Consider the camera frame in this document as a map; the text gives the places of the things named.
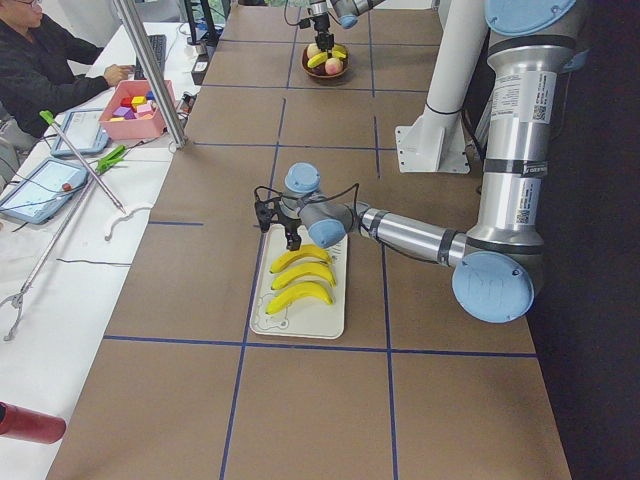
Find brown wicker basket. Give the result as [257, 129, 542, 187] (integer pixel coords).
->
[301, 45, 350, 79]

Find yellow banana top long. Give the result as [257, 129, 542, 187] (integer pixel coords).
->
[271, 262, 337, 290]

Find seated person in black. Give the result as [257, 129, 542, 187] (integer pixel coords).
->
[1, 1, 133, 138]

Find red cylinder bottle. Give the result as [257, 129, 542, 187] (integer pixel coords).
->
[1, 402, 67, 444]

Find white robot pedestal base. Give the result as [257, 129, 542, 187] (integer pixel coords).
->
[395, 0, 488, 174]

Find blue tablet far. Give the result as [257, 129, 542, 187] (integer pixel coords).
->
[61, 109, 110, 155]

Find pink bin of blocks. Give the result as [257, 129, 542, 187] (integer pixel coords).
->
[99, 80, 166, 140]

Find blue tablet near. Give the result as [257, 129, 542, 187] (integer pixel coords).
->
[1, 158, 89, 224]

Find white curved plastic hook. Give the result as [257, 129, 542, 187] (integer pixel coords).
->
[104, 202, 153, 241]

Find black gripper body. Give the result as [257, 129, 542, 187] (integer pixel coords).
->
[277, 204, 302, 240]
[313, 14, 334, 45]

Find black keyboard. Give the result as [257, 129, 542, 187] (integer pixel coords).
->
[134, 34, 167, 80]

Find aluminium frame post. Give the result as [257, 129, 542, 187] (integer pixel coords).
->
[114, 0, 187, 150]

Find pink peach front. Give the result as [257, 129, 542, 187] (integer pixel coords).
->
[324, 57, 344, 76]

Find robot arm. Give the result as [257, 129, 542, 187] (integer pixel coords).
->
[255, 1, 590, 323]
[307, 0, 384, 52]

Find blue tablet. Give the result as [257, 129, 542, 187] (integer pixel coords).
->
[1, 158, 89, 224]
[61, 109, 110, 155]

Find long metal grabber tool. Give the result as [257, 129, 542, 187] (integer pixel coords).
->
[1, 110, 126, 342]

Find greenish yellow banana back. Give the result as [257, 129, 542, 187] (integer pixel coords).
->
[269, 244, 332, 274]

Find green clip tool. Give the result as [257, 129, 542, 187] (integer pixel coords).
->
[95, 145, 126, 175]

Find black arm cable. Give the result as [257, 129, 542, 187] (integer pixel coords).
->
[283, 0, 314, 26]
[252, 182, 391, 251]

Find pink peach rear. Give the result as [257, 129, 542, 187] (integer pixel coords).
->
[306, 42, 322, 59]

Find pink peach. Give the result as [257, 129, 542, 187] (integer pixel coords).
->
[306, 42, 322, 59]
[324, 57, 344, 76]

